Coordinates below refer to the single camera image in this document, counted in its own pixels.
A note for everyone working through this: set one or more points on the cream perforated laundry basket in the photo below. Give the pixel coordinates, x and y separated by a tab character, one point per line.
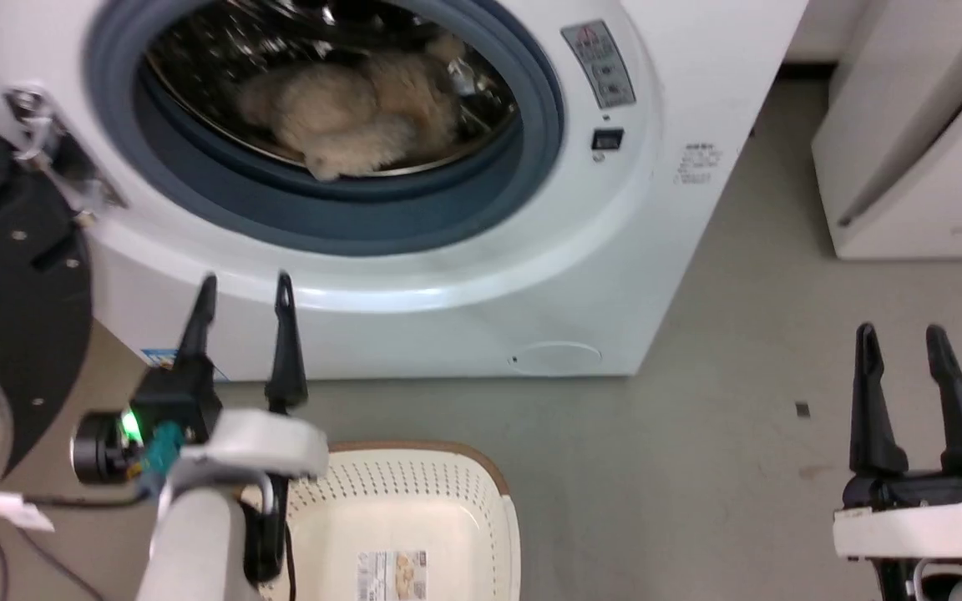
397	517

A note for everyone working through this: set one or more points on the white cabinet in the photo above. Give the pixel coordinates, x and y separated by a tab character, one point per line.
924	125

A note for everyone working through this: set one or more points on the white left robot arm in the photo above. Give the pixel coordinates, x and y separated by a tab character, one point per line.
197	542

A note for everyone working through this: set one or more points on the black round washing machine door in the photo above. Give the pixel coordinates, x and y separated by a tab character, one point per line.
13	275

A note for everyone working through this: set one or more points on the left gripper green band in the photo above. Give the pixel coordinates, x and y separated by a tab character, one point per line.
172	417

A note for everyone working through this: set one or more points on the white front-load washing machine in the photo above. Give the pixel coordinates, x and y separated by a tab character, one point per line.
631	250

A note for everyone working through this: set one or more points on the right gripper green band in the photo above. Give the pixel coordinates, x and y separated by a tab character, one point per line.
924	513

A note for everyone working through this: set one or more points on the beige fluffy towel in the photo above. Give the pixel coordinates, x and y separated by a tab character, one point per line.
347	117

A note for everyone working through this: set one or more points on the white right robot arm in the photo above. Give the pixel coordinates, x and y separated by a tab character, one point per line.
949	580

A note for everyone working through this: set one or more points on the white paper tag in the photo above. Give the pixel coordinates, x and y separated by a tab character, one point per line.
17	511

